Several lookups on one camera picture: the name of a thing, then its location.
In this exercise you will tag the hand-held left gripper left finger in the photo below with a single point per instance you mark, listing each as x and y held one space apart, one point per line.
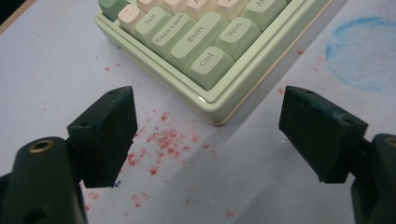
102 137

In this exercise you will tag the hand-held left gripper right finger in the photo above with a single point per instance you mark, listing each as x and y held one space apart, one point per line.
320 137

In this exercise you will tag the wooden table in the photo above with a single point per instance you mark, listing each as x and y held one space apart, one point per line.
15 16

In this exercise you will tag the green and pink keyboard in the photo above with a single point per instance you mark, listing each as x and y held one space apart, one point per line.
199 40

